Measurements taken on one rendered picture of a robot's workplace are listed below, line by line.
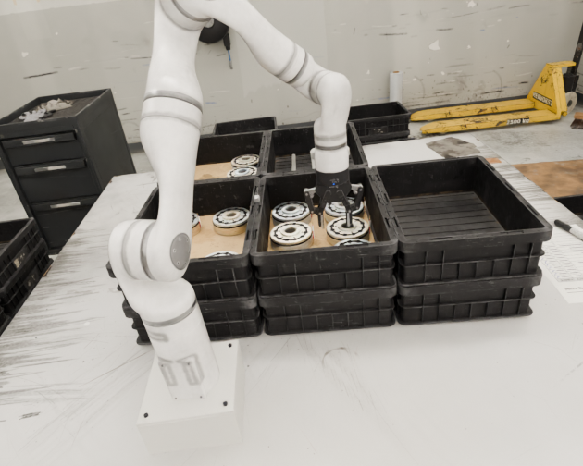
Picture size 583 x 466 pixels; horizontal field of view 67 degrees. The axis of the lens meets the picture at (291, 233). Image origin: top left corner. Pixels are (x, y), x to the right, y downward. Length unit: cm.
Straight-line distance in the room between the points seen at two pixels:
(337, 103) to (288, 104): 351
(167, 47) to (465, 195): 87
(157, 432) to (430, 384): 51
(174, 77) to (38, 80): 410
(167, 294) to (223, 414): 23
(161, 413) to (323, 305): 39
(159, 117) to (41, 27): 401
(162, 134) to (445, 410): 68
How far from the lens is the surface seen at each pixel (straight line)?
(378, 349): 99
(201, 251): 114
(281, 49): 86
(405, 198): 128
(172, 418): 83
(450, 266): 97
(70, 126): 252
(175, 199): 67
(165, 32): 82
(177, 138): 69
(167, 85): 72
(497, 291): 105
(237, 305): 97
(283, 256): 89
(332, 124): 94
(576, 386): 101
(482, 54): 478
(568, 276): 128
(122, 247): 68
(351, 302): 98
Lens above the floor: 142
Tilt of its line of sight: 31 degrees down
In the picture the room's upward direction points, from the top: 7 degrees counter-clockwise
